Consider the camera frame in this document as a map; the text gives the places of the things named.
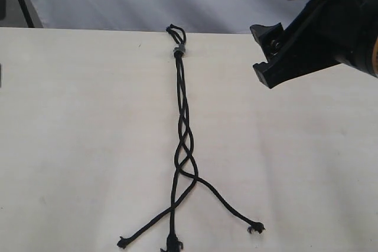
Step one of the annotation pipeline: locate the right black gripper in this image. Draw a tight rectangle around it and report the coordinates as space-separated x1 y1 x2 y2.
250 0 375 89

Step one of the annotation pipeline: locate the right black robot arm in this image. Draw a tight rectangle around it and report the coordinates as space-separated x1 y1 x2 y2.
250 0 377 89

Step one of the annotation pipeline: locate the grey metal cable clamp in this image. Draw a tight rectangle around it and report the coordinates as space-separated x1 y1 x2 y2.
173 44 186 57

